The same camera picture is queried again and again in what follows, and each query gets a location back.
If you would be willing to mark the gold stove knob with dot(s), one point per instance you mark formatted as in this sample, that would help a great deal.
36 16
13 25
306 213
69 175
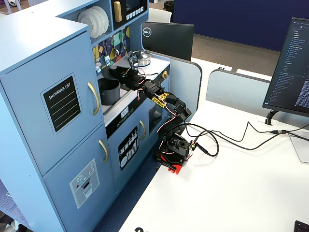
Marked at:
165 75

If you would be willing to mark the steel pot glass lid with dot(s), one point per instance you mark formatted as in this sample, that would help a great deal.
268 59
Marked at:
143 54

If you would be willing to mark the silver stand base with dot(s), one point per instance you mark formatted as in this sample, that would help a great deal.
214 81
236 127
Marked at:
301 149

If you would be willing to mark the blue freezer door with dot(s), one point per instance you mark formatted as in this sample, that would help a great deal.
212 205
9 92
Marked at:
72 149

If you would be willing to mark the metal ladle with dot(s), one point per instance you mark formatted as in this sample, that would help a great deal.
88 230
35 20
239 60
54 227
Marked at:
116 51

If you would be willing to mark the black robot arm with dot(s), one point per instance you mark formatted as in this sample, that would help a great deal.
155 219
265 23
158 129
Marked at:
179 110

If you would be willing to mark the black keyboard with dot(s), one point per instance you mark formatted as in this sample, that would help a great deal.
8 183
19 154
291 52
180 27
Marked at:
301 227

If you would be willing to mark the lit computer monitor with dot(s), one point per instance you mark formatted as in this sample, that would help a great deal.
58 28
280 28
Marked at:
289 72

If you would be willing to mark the black shopping list board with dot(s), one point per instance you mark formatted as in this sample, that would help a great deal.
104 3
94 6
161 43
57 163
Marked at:
62 106

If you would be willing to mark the black Dell monitor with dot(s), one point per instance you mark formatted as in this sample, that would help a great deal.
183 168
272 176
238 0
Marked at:
169 41

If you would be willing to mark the white chair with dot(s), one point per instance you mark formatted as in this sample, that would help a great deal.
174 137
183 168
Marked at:
157 15

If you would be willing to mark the black trash bin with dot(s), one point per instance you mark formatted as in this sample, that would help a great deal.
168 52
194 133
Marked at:
169 6

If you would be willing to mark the blue dishwasher door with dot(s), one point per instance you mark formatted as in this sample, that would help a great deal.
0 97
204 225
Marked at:
113 174

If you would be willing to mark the metal spatula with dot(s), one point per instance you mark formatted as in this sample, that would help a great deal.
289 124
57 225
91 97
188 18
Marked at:
107 60

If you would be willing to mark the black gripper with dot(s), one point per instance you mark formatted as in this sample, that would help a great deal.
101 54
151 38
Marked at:
121 71

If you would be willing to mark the metal slotted spoon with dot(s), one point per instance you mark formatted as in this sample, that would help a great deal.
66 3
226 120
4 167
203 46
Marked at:
98 65

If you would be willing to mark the small metal spoon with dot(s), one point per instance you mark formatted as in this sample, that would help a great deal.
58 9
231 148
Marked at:
124 46

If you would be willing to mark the blue oven door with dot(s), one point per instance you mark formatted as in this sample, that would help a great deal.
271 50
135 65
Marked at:
154 120

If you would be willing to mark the gray pot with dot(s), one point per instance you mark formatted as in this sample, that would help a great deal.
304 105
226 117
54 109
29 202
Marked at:
109 95

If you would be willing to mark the gray sink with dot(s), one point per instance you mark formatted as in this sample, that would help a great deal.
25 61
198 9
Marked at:
120 96

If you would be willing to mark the gray desk partition panel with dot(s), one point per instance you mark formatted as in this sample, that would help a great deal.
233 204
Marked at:
186 82
231 89

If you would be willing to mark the red robot base mount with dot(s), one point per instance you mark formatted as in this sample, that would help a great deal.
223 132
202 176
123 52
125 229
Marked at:
177 168

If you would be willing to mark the white plate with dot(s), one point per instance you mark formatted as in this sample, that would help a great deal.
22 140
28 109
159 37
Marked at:
102 20
107 20
88 23

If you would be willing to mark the black toy microwave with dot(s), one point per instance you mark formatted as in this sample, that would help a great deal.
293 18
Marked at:
123 20

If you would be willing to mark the blue wooden toy kitchen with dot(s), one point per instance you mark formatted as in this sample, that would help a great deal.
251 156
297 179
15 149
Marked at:
36 36

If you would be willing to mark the blue fridge door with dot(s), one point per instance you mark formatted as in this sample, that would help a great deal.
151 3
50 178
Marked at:
29 120

